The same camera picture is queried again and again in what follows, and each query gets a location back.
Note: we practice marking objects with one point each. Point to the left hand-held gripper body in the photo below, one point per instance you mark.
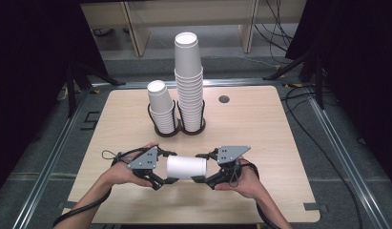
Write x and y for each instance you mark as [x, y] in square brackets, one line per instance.
[145, 162]

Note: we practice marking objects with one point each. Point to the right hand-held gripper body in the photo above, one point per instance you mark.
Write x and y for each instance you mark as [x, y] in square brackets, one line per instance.
[230, 154]

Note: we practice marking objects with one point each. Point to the white paper cup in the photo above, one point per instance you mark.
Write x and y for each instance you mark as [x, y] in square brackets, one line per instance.
[187, 167]

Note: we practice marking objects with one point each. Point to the black double cup holder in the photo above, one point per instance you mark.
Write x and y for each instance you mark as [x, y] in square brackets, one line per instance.
[179, 131]

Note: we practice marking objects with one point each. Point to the tall stack of paper cups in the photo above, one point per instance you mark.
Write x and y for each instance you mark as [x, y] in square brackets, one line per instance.
[189, 95]

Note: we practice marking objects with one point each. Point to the person's left hand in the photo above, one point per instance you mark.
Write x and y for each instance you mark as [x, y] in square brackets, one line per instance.
[123, 173]

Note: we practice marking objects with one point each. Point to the person's right hand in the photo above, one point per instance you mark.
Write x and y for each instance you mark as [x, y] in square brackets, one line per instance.
[249, 184]

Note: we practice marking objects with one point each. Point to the short stack of paper cups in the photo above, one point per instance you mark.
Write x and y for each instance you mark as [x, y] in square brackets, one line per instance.
[160, 101]

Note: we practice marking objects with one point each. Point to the black metal stand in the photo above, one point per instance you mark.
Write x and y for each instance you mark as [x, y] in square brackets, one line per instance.
[318, 82]
[71, 92]

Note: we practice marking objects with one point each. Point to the light wooden desk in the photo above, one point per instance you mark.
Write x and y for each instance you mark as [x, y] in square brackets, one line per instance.
[190, 12]

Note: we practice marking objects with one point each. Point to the black curtain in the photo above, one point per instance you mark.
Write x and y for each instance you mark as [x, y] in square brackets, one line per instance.
[31, 63]
[359, 63]

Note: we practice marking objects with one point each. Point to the metal floor rail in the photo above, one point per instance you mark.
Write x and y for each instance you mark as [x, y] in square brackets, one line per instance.
[346, 165]
[136, 84]
[47, 165]

